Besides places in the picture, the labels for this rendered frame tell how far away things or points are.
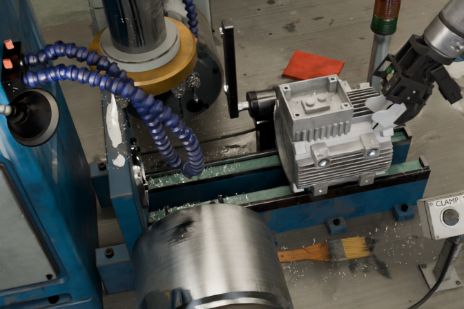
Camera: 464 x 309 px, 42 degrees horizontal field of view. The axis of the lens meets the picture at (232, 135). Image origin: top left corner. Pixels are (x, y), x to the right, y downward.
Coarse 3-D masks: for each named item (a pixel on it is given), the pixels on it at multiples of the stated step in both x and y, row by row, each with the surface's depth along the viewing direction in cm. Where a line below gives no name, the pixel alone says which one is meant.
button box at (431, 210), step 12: (456, 192) 110; (420, 204) 109; (432, 204) 106; (444, 204) 106; (456, 204) 106; (420, 216) 110; (432, 216) 106; (432, 228) 106; (444, 228) 106; (456, 228) 106
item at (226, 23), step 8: (224, 24) 116; (232, 24) 116; (224, 32) 116; (232, 32) 116; (224, 40) 118; (232, 40) 118; (224, 48) 120; (232, 48) 119; (224, 56) 122; (232, 56) 121; (224, 64) 125; (232, 64) 122; (232, 72) 124; (232, 80) 126; (224, 88) 129; (232, 88) 127; (232, 96) 129; (232, 104) 131; (240, 104) 133; (232, 112) 133
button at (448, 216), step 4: (444, 212) 106; (448, 212) 105; (452, 212) 105; (456, 212) 105; (444, 216) 105; (448, 216) 105; (452, 216) 105; (456, 216) 105; (444, 220) 105; (448, 220) 105; (452, 220) 105; (456, 220) 105; (448, 224) 105; (452, 224) 105
